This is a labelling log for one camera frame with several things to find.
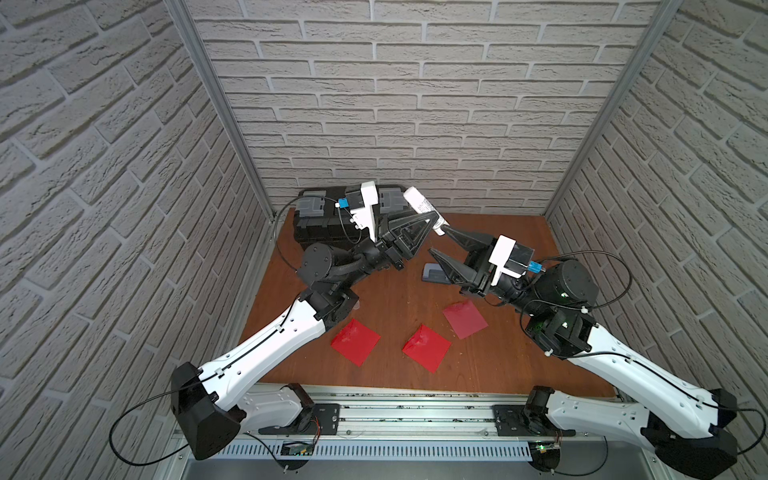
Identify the left red envelope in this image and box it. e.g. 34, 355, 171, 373
331, 319, 381, 367

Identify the middle red envelope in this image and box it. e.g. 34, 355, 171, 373
402, 325, 451, 373

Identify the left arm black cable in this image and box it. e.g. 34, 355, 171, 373
108, 195, 364, 468

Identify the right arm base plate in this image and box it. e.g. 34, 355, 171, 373
491, 404, 576, 438

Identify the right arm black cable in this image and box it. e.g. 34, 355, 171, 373
539, 250, 767, 457

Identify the right dark red envelope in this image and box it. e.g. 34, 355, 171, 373
442, 300, 488, 339

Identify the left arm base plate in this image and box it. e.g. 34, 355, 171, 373
258, 403, 341, 436

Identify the grey hole punch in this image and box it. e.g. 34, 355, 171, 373
422, 263, 451, 285

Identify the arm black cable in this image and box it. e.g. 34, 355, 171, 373
539, 250, 767, 457
108, 195, 364, 468

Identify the white glue stick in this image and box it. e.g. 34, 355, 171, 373
403, 186, 447, 236

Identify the black plastic toolbox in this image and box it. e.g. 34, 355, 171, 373
292, 184, 413, 250

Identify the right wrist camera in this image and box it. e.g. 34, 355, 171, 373
488, 235, 545, 286

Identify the aluminium rail frame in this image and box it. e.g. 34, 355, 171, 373
161, 383, 649, 463

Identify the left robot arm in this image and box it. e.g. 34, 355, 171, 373
171, 211, 441, 460

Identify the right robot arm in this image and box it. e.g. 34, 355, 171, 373
430, 225, 738, 479

